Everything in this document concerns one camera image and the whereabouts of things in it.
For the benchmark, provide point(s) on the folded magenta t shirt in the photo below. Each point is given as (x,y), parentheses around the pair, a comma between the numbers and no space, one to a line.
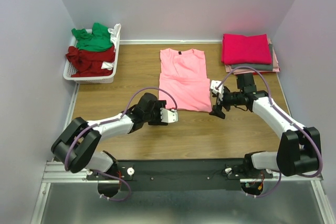
(239,49)

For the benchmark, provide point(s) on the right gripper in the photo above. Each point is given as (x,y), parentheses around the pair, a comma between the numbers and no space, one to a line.
(217,108)

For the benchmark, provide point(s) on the white garment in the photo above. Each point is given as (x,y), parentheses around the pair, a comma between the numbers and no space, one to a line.
(114,33)

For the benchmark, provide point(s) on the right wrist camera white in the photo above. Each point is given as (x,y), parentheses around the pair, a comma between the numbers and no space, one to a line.
(217,89)

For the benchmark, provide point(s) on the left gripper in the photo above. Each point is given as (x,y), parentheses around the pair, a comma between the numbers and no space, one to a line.
(159,104)

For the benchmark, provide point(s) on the dark red t shirt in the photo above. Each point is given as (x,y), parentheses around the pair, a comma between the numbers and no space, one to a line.
(90,63)

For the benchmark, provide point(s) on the folded light pink t shirt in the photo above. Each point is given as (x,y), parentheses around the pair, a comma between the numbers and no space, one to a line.
(276,67)

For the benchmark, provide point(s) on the white plastic basket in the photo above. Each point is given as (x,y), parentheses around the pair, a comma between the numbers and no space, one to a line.
(69,69)

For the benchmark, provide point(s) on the aluminium frame rail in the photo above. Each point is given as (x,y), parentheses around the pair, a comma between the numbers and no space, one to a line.
(55,172)

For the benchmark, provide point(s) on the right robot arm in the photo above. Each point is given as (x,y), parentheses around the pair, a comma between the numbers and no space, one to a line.
(299,151)

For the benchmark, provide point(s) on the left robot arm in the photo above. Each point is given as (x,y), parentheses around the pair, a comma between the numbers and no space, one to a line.
(76,146)

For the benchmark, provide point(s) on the green t shirt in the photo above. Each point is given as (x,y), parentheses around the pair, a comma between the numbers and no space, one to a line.
(98,40)

